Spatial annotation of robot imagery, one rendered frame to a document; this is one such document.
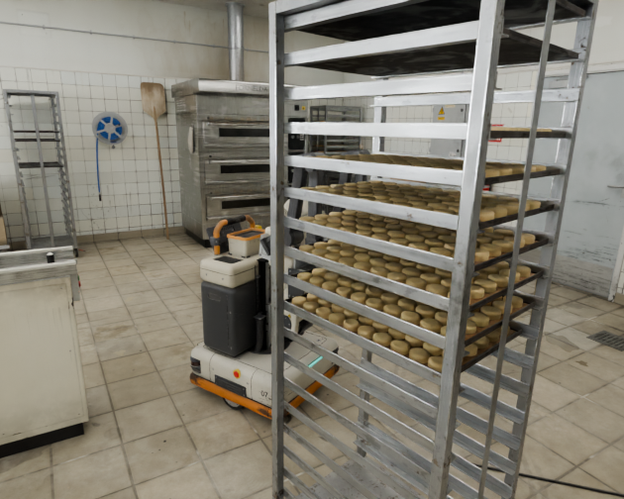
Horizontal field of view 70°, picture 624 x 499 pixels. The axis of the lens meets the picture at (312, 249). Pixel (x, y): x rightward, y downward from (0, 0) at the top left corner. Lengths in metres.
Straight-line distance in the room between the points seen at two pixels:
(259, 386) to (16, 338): 1.12
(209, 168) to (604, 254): 4.28
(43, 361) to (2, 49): 4.54
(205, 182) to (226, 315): 3.33
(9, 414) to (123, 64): 4.78
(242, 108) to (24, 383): 4.17
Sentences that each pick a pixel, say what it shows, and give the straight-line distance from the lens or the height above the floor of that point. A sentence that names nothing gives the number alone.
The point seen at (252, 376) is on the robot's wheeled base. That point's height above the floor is 0.26.
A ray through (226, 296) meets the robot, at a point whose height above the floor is 0.64.
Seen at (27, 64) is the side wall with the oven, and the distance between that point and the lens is 6.37.
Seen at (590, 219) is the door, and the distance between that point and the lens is 4.98.
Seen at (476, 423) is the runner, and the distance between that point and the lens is 1.63.
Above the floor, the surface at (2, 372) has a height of 0.44.
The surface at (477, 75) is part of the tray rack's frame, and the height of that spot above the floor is 1.60.
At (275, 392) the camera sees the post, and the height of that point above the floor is 0.66.
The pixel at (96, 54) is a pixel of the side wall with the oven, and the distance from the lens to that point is 6.43.
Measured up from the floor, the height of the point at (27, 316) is 0.68.
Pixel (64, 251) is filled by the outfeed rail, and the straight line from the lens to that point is 2.56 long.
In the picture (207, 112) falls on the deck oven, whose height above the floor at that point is 1.65.
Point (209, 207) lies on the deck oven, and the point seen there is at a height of 0.53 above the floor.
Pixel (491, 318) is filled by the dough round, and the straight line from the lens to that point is 1.22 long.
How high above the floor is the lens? 1.50
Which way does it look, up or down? 15 degrees down
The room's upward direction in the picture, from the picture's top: 1 degrees clockwise
